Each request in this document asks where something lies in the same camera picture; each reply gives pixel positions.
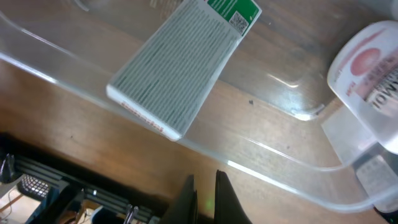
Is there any clear plastic container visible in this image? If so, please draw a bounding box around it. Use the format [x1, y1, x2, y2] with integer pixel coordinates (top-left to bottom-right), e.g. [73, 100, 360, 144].
[1, 0, 397, 213]

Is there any white spray bottle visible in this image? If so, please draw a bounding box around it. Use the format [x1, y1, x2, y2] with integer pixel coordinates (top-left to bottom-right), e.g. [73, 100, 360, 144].
[327, 21, 397, 154]

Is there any white green medicine box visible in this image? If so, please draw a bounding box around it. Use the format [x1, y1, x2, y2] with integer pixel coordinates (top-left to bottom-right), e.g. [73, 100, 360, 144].
[106, 0, 262, 141]

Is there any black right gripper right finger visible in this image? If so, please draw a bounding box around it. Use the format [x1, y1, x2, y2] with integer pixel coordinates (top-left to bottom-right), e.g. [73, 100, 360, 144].
[214, 170, 252, 224]

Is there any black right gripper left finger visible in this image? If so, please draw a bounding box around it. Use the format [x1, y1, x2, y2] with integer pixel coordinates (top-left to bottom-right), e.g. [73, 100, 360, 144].
[159, 175, 198, 224]

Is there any dark bottle white cap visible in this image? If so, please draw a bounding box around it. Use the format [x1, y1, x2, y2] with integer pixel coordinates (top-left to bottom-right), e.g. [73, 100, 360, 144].
[356, 155, 397, 224]

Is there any black keyboard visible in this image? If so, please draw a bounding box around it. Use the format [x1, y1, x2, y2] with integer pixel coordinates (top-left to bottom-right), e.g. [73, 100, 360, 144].
[17, 175, 50, 202]

